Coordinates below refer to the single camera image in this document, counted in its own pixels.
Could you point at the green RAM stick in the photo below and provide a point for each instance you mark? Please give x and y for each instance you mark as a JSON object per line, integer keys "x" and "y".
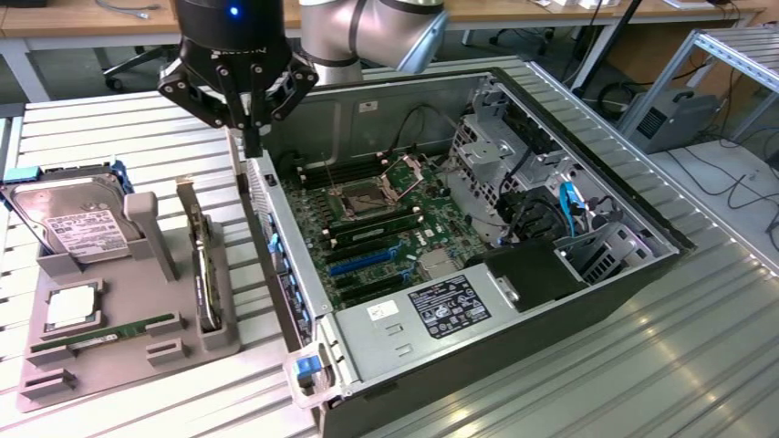
{"x": 366, "y": 234}
{"x": 98, "y": 340}

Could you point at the silver CPU chip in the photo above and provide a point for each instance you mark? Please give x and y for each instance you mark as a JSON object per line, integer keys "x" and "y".
{"x": 72, "y": 308}

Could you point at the silver disk bay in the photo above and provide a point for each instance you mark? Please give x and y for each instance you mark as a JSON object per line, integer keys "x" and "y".
{"x": 602, "y": 260}

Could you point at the black expansion slot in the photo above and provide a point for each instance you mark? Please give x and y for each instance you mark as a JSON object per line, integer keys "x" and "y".
{"x": 359, "y": 253}

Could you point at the CPU socket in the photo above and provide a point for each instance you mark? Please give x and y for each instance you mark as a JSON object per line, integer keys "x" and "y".
{"x": 362, "y": 201}

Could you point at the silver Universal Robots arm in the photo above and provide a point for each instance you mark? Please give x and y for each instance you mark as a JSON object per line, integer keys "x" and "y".
{"x": 340, "y": 27}

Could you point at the metal socket cover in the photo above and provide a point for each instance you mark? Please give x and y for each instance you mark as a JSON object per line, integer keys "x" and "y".
{"x": 419, "y": 181}

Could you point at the black stand pole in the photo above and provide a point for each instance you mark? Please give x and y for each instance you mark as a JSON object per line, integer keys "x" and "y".
{"x": 610, "y": 38}

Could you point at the black office chair base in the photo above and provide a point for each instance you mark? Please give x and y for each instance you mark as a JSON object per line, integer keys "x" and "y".
{"x": 523, "y": 33}
{"x": 131, "y": 64}

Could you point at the aluminium profile rack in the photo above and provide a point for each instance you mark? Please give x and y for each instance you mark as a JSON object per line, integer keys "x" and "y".
{"x": 742, "y": 45}

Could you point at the silver chipset heatsink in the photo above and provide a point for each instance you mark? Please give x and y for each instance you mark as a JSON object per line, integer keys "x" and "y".
{"x": 438, "y": 264}

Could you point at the grey parts rack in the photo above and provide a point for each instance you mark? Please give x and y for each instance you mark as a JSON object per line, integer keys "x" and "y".
{"x": 122, "y": 365}

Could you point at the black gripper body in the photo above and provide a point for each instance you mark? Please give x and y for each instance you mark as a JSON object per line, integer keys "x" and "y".
{"x": 231, "y": 27}

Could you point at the blue expansion slot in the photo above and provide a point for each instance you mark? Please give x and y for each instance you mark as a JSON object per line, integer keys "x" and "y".
{"x": 366, "y": 263}

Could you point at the green graphics card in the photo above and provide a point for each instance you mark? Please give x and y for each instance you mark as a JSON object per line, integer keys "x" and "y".
{"x": 204, "y": 274}

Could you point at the green motherboard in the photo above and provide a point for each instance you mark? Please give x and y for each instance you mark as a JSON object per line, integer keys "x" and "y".
{"x": 450, "y": 237}

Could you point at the blue case latch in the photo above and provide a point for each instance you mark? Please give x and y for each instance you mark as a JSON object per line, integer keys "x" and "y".
{"x": 306, "y": 367}

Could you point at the open black PC case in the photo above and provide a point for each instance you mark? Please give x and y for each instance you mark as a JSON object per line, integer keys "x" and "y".
{"x": 426, "y": 397}

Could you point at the wooden desk with white frame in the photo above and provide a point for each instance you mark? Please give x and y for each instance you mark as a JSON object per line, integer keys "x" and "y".
{"x": 74, "y": 23}
{"x": 670, "y": 16}

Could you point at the grey box unit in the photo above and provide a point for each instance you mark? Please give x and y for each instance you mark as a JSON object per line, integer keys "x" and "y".
{"x": 682, "y": 123}

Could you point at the black plastic air shroud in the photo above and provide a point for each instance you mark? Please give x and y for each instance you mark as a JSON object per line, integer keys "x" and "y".
{"x": 535, "y": 278}

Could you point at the hard disk in blue carrier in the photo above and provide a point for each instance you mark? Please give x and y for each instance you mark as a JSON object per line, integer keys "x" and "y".
{"x": 74, "y": 214}

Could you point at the silver drive cage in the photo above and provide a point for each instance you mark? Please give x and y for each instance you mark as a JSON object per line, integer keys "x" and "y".
{"x": 492, "y": 141}

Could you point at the silver power supply unit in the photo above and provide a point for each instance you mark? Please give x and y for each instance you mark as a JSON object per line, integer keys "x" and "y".
{"x": 378, "y": 347}

